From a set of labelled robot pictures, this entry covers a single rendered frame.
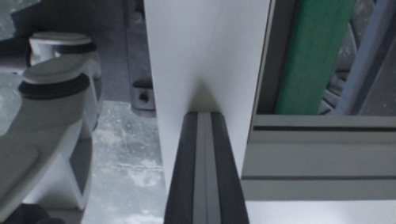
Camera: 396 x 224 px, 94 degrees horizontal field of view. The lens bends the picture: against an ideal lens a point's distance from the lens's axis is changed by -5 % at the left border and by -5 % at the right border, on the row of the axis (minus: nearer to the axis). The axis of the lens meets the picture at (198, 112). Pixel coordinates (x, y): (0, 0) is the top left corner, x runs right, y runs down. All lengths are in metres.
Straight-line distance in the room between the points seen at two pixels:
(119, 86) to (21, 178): 0.77
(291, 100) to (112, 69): 0.87
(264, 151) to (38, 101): 0.44
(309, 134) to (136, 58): 0.79
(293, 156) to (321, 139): 0.03
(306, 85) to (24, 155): 0.29
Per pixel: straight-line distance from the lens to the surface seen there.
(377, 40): 0.60
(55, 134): 0.32
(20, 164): 0.28
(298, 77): 0.17
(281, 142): 0.18
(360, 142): 0.22
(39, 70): 0.51
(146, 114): 0.99
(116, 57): 0.95
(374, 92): 0.62
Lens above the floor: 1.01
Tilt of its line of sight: 59 degrees down
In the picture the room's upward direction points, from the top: 178 degrees counter-clockwise
